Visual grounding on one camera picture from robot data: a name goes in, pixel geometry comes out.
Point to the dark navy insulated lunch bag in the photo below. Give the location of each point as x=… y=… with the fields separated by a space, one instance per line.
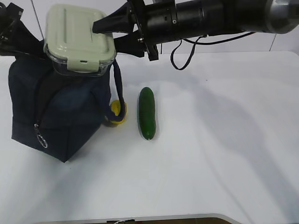
x=52 y=113

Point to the green cucumber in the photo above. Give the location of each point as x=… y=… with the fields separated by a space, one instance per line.
x=147 y=121

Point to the yellow lemon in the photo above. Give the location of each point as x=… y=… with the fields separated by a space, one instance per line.
x=116 y=109

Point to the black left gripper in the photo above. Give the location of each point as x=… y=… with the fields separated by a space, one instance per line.
x=10 y=17

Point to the glass container with green lid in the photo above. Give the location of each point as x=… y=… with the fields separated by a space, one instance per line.
x=71 y=44

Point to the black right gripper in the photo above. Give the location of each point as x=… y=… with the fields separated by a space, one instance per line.
x=157 y=23

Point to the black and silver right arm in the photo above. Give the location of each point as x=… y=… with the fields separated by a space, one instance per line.
x=227 y=17

